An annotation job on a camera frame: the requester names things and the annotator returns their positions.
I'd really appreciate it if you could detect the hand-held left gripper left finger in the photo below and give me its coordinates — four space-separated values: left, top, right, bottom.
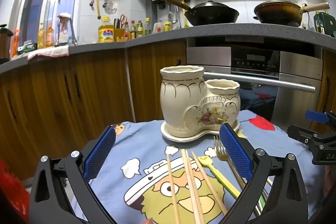
28 125 118 224

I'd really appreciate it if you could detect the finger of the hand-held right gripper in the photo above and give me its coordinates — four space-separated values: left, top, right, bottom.
305 110 336 131
287 124 320 145

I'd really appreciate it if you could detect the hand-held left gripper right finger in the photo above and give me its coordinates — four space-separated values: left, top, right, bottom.
219 123 309 224

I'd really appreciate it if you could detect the gold metal fork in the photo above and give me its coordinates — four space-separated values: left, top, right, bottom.
213 135 247 188

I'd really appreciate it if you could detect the wooden chopstick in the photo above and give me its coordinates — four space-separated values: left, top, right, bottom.
166 153 181 224
191 151 228 215
184 150 205 224
181 149 198 224

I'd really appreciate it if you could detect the cream ceramic utensil holder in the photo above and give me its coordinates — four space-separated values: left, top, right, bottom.
160 66 241 136

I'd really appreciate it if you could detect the wooden base cabinet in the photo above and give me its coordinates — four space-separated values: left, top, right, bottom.
0 39 187 182
314 49 336 132

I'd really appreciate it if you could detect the cartoon printed blue cloth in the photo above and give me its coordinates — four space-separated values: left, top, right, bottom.
67 109 326 224

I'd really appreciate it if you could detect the cream ceramic saucer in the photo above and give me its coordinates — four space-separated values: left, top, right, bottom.
161 119 240 143

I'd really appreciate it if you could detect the stainless built-in oven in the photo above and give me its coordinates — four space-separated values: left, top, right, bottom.
186 46 324 131

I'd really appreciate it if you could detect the olive oil bottle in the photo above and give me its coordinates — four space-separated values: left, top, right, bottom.
315 11 325 33

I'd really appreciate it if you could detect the green container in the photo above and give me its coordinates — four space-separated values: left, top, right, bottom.
314 11 336 37

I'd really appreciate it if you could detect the red plastic object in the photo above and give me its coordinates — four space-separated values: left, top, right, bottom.
0 158 30 223

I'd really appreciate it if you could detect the brown pot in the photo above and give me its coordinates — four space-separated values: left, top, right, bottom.
253 0 330 28

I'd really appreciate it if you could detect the white dish cloth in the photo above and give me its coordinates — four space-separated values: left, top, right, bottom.
27 46 70 61

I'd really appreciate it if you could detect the grey speckled countertop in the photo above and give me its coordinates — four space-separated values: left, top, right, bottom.
0 23 336 75

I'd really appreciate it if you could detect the yellow cooking oil bottle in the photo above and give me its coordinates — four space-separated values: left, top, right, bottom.
98 25 115 43

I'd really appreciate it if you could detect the yellow knife block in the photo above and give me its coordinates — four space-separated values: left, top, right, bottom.
113 18 125 42

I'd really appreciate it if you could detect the metal faucet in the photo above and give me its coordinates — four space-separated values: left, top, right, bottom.
55 18 78 46

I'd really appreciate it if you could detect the yellow dish soap bottle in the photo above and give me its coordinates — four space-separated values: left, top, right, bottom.
46 23 54 47
37 23 47 49

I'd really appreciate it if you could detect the green box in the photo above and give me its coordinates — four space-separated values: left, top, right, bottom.
17 41 37 55

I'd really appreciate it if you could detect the white cloth faucet cover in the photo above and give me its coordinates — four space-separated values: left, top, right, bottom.
57 13 73 43

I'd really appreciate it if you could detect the white plastic jug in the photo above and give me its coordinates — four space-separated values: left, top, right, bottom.
153 20 164 34

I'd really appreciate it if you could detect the orange spray bottle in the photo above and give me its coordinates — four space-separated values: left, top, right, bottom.
10 29 20 57

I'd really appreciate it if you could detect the yellow spatula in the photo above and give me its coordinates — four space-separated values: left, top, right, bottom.
181 0 190 28

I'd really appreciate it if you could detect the hanging metal ladle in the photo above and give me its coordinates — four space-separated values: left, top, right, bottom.
167 4 179 25

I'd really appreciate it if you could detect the black wok wooden handle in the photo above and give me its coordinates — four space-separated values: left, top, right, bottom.
161 0 240 27

